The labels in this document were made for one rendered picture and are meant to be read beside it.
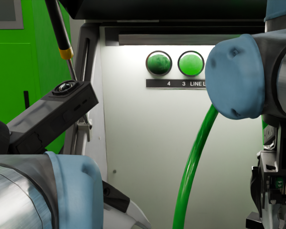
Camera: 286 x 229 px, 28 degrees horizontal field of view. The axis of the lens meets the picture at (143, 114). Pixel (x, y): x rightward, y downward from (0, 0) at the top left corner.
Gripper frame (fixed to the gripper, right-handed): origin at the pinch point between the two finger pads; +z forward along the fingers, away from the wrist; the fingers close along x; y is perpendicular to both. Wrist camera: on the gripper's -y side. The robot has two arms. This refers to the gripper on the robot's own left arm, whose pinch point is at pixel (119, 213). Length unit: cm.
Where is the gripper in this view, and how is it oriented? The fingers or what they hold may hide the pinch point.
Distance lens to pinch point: 64.5
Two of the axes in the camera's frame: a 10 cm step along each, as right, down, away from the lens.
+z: 5.9, 4.9, 6.4
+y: -3.4, 8.7, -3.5
